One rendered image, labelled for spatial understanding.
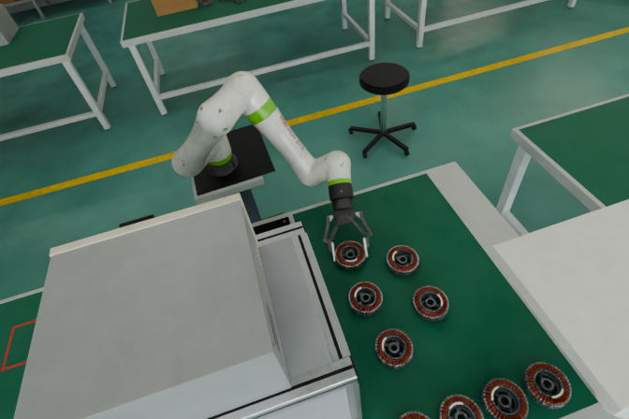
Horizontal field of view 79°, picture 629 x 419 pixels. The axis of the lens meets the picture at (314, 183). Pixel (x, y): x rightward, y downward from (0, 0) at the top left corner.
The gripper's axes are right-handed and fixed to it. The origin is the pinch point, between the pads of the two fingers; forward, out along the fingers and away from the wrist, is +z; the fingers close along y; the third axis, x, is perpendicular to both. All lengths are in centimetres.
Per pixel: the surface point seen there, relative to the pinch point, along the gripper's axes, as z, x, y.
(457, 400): 44, 27, -22
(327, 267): 3.8, -0.1, 9.0
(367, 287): 12.2, 8.6, -3.7
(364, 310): 18.8, 12.8, -1.4
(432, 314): 22.6, 15.0, -22.2
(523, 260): 9, 55, -35
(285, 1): -220, -129, 17
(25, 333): 13, 5, 118
